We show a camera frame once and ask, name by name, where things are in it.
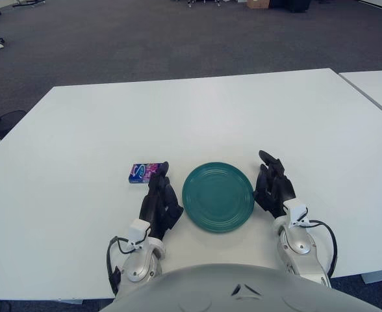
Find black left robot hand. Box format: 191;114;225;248
138;161;185;241

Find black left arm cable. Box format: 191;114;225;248
105;235;136;295

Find grey robot torso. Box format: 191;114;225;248
99;263;382;312

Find black chair base frame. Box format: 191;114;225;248
7;0;49;7

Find white table frame beam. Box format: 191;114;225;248
361;272;382;285

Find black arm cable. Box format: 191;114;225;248
303;219;338;279
105;235;136;295

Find purple blue gum pack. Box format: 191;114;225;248
128;162;163;185

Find black cabinet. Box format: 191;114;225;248
268;0;309;13

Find teal ceramic plate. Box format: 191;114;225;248
181;162;255;233

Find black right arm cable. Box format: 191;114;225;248
303;219;338;279

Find brown cardboard box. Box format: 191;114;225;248
246;0;272;10

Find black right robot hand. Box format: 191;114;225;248
253;149;298;218

